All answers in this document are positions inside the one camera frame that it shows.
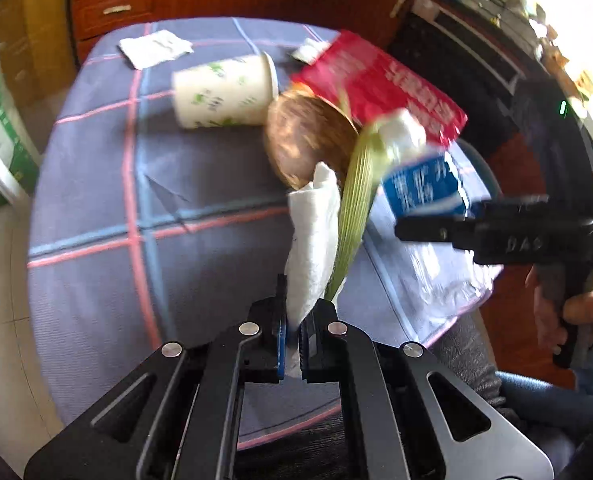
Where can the person's right hand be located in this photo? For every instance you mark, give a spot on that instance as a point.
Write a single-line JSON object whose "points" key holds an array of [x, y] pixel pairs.
{"points": [[589, 310]]}

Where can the white paper napkin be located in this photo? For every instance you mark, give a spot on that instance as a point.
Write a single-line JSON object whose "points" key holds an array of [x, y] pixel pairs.
{"points": [[154, 49]]}

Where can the red snack packet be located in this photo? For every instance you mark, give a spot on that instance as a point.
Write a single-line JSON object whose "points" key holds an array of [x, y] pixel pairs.
{"points": [[371, 75]]}

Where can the brown coconut shell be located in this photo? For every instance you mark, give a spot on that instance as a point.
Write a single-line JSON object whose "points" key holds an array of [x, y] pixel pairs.
{"points": [[306, 135]]}

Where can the blue plaid tablecloth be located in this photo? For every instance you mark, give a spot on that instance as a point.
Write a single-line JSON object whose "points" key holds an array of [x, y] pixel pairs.
{"points": [[101, 220]]}

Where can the white paper tissue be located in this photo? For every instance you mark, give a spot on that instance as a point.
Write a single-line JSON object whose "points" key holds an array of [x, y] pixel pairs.
{"points": [[311, 240]]}

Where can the blue and white carton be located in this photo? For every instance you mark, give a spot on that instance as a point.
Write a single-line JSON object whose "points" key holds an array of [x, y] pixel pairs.
{"points": [[421, 185]]}

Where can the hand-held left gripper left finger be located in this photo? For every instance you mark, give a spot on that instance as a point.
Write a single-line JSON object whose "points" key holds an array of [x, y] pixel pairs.
{"points": [[280, 350]]}

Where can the small white wrapper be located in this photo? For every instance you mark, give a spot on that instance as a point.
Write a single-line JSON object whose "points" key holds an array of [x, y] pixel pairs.
{"points": [[309, 51]]}

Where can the long green leaf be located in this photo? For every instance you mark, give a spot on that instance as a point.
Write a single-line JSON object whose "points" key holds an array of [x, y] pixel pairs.
{"points": [[356, 185]]}

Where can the white paper cup green print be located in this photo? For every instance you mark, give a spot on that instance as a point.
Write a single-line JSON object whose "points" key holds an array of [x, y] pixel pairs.
{"points": [[221, 92]]}

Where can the grey knitted garment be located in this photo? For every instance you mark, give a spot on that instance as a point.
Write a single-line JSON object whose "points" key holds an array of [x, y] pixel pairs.
{"points": [[469, 360]]}

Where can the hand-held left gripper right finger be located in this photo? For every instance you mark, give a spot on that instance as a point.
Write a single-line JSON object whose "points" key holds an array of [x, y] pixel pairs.
{"points": [[310, 355]]}

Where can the clear plastic water bottle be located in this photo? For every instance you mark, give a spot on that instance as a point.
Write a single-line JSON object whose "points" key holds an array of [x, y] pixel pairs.
{"points": [[441, 280]]}

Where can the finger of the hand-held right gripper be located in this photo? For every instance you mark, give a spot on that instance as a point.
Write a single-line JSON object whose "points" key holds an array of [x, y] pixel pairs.
{"points": [[426, 227]]}

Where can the black counter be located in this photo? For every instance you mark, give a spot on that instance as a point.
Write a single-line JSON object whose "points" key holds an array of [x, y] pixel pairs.
{"points": [[456, 55]]}

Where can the person's leg in blue jeans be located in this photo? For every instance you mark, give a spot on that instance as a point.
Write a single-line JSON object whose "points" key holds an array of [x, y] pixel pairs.
{"points": [[551, 410]]}

